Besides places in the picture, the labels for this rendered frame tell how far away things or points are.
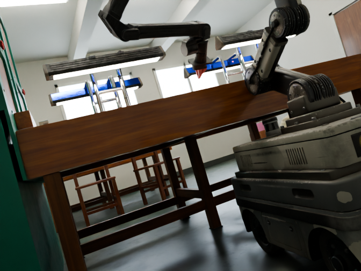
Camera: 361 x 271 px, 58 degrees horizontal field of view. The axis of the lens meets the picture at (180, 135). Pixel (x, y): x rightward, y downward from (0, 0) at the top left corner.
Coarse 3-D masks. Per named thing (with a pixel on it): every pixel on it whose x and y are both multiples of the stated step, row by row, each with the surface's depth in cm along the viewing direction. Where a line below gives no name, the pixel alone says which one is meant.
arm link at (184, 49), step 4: (204, 28) 141; (208, 28) 141; (204, 32) 141; (208, 32) 142; (204, 36) 142; (208, 36) 144; (184, 40) 143; (188, 40) 142; (192, 40) 143; (196, 40) 143; (184, 44) 142; (188, 44) 142; (192, 44) 143; (196, 44) 144; (180, 48) 146; (184, 48) 144; (188, 48) 142; (192, 48) 143; (196, 48) 144; (184, 52) 145; (188, 52) 143; (192, 52) 144; (196, 52) 146
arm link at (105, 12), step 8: (112, 0) 117; (120, 0) 117; (128, 0) 119; (104, 8) 119; (112, 8) 116; (120, 8) 118; (104, 16) 116; (112, 16) 116; (120, 16) 119; (104, 24) 123; (112, 24) 118; (120, 24) 119; (112, 32) 123; (120, 32) 121
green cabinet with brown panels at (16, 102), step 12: (0, 24) 220; (0, 36) 187; (0, 48) 152; (0, 60) 152; (12, 60) 239; (0, 72) 138; (12, 72) 192; (0, 84) 116; (12, 84) 167; (0, 96) 115; (12, 96) 162; (0, 108) 115; (12, 108) 148; (24, 108) 232
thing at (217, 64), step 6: (234, 60) 258; (246, 60) 260; (210, 66) 249; (216, 66) 250; (228, 66) 252; (234, 66) 255; (186, 72) 241; (192, 72) 242; (204, 72) 245; (186, 78) 247
